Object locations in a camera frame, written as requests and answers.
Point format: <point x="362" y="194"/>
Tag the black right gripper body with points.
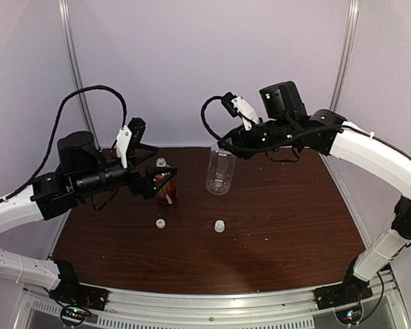
<point x="241" y="141"/>

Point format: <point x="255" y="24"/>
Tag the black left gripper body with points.
<point x="136" y="186"/>

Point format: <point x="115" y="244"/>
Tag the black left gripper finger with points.
<point x="142" y="153"/>
<point x="164" y="175"/>

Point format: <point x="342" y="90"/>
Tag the large gold label drink bottle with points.
<point x="167" y="195"/>

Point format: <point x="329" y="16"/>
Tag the small clear plastic bottle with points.
<point x="220" y="170"/>

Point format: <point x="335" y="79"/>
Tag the white bottle cap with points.
<point x="160" y="223"/>

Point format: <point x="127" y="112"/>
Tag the white flip nozzle cap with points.
<point x="219" y="226"/>

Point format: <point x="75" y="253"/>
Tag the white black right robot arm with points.
<point x="330" y="134"/>

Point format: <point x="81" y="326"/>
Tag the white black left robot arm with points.
<point x="82" y="173"/>

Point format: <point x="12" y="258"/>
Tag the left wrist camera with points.
<point x="137" y="128"/>

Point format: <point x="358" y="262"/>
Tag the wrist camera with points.
<point x="237" y="106"/>
<point x="137" y="128"/>

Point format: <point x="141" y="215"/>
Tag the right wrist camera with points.
<point x="237" y="106"/>

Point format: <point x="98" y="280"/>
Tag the left aluminium frame post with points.
<point x="74" y="66"/>

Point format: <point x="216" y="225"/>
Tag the aluminium frame post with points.
<point x="351" y="26"/>
<point x="74" y="66"/>

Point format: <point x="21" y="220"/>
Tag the right aluminium frame post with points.
<point x="351" y="26"/>

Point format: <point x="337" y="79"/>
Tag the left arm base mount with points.
<point x="76" y="300"/>

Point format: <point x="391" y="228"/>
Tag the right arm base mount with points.
<point x="347" y="298"/>

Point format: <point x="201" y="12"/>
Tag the front aluminium frame rail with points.
<point x="295" y="308"/>

